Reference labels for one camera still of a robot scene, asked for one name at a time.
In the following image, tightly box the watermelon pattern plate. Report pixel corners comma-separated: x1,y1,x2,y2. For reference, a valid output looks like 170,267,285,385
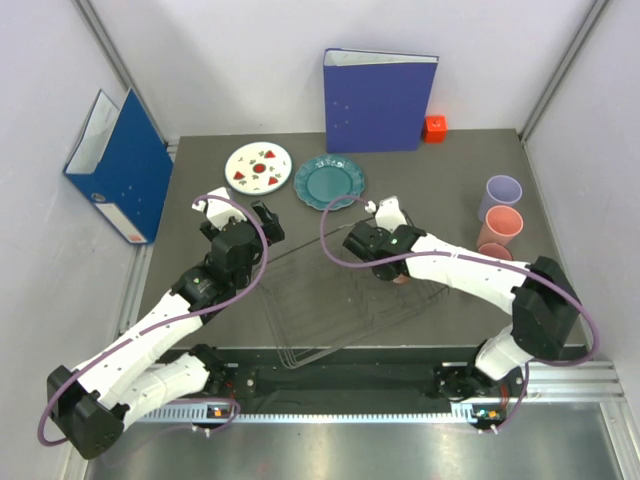
224,141,293,196

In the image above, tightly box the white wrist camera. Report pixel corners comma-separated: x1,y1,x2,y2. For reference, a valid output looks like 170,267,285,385
192,187,247,229
365,196,408,232

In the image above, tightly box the purple cable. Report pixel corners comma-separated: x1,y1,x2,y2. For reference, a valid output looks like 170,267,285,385
319,194,601,431
38,194,270,446

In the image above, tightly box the black wire dish rack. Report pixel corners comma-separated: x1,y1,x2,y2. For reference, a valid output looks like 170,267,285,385
258,212,449,369

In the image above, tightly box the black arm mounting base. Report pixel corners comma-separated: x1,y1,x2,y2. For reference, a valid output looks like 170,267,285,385
186,347,524,407

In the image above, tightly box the small red box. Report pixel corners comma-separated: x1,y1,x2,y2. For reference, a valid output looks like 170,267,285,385
423,115,448,144

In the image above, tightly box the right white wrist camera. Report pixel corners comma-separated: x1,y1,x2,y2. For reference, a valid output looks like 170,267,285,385
365,196,408,232

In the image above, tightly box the pink patterned mug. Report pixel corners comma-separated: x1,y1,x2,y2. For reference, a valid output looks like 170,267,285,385
477,242,513,261

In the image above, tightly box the grey slotted cable duct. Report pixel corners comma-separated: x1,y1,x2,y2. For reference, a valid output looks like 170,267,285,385
99,399,509,425

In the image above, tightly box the lavender plastic cup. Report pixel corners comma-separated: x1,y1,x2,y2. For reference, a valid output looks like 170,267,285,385
477,175,523,222

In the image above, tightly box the pink plastic cup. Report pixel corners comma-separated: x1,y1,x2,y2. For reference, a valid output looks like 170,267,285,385
476,205,524,247

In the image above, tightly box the purple-blue binder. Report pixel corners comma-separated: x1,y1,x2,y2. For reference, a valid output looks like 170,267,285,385
323,48,439,153

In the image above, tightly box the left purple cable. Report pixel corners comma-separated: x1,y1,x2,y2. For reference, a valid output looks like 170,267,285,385
38,194,270,446

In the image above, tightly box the blue lever arch binder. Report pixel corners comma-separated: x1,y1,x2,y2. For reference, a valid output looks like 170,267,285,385
63,90,173,244

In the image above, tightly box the blue zigzag patterned bowl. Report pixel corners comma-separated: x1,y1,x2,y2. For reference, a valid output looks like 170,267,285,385
393,274,410,285

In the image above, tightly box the teal plate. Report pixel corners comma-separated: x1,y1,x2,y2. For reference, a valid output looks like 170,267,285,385
294,154,365,211

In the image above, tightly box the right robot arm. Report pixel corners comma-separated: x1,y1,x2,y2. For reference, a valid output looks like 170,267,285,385
343,222,579,396

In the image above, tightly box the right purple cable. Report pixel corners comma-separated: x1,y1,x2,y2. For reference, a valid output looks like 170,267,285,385
319,194,601,431

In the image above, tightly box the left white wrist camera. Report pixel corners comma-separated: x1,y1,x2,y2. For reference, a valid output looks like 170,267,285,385
192,187,247,229

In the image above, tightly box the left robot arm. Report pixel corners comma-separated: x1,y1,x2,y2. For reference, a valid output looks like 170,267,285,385
40,194,285,460

